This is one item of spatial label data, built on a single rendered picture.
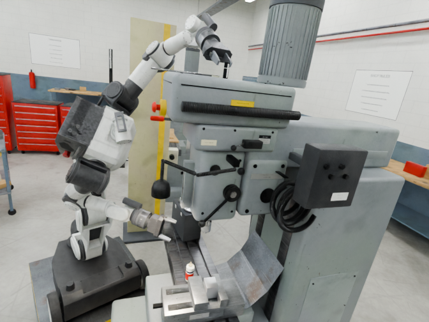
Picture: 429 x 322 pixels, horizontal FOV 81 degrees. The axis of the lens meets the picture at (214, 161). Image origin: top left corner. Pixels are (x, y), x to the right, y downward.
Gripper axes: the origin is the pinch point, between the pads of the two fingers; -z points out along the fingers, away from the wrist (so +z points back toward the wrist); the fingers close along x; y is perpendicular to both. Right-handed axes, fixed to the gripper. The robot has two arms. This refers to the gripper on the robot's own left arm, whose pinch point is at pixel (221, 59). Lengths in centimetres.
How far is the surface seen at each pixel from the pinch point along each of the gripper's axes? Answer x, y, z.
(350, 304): -73, -76, -97
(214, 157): 5.9, -24.3, -28.9
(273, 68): -15.4, 6.0, -11.6
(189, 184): 11, -42, -28
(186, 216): -6, -89, -20
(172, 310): 21, -75, -66
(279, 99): -14.3, 0.4, -23.8
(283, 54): -16.9, 11.6, -11.3
